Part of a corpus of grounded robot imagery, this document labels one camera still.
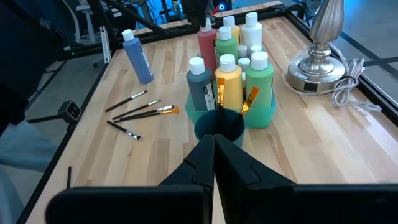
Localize large blue paint bottle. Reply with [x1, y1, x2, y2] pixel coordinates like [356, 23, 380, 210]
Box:
[121, 29, 155, 85]

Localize silver table lamp white shade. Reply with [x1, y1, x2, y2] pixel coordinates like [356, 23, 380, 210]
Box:
[285, 0, 346, 94]

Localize white office chair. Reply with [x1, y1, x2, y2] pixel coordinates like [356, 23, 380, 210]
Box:
[70, 0, 98, 44]

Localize clear lamp power cord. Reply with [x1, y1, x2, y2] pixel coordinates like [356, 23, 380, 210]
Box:
[282, 43, 382, 113]

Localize large dark grey paint bottle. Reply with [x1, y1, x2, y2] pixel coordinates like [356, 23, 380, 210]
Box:
[185, 57, 217, 112]

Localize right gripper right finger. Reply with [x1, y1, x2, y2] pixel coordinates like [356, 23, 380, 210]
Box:
[214, 134, 398, 224]

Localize large light green paint bottle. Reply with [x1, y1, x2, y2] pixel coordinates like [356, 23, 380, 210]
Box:
[245, 51, 275, 109]

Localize small black camera box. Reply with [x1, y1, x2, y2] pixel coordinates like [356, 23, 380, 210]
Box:
[58, 99, 82, 124]

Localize paintbrush with orange bristles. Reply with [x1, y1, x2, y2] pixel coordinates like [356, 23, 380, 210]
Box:
[114, 106, 180, 123]

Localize silver aluminium bracket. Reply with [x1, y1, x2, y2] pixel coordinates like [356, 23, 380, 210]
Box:
[99, 26, 112, 65]

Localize paintbrush with yellow bristles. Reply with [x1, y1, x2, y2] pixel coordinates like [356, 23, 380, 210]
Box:
[234, 86, 261, 127]

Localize large white paint bottle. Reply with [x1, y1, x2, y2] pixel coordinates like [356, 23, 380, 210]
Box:
[241, 11, 264, 50]

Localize large red paint bottle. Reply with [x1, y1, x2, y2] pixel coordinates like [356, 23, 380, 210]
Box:
[197, 17, 218, 78]

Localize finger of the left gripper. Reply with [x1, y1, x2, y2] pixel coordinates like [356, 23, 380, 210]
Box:
[182, 0, 212, 30]

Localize black paintbrush white bristles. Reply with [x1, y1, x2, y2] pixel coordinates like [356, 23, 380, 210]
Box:
[104, 90, 148, 113]

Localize dark green plastic cup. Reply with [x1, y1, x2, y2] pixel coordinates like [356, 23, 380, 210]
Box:
[194, 108, 246, 149]

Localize teal translucent plastic bin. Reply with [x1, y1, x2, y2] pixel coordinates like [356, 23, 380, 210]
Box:
[185, 90, 277, 129]

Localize person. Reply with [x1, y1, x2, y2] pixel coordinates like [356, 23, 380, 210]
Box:
[0, 0, 74, 224]

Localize long paintbrush orange bristles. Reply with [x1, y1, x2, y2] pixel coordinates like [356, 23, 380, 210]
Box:
[216, 77, 226, 125]

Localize small red paint bottle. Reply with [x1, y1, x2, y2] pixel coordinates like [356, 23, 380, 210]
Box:
[238, 57, 251, 72]

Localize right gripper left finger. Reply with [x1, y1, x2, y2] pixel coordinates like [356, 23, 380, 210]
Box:
[46, 134, 215, 224]

